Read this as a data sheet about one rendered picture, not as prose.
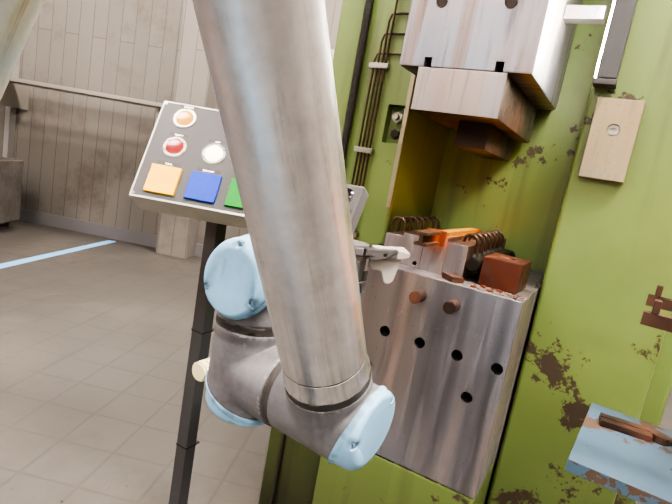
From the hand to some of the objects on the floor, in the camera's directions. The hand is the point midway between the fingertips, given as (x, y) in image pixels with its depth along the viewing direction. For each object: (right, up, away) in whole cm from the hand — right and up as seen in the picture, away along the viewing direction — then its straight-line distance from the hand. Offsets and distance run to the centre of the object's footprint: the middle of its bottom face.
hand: (375, 242), depth 88 cm
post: (-55, -82, +65) cm, 118 cm away
